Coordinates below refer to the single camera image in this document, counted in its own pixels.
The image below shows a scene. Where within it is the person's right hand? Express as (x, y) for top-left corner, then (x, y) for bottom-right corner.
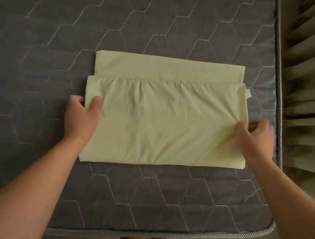
(236, 119), (275, 163)

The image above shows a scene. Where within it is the person's left hand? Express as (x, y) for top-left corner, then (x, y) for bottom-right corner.
(63, 95), (103, 146)

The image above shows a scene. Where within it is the pale yellow bed sheet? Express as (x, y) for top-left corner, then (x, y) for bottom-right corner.
(78, 50), (251, 170)

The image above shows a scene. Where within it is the person's right forearm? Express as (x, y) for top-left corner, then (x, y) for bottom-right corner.
(250, 156), (315, 239)

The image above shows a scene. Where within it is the person's left forearm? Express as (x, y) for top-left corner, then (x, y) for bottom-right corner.
(0, 137), (84, 239)

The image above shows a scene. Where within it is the dark grey mattress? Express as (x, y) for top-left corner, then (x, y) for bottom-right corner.
(0, 0), (283, 239)

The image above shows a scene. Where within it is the white printed curtain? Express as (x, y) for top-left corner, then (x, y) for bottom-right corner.
(282, 0), (315, 173)

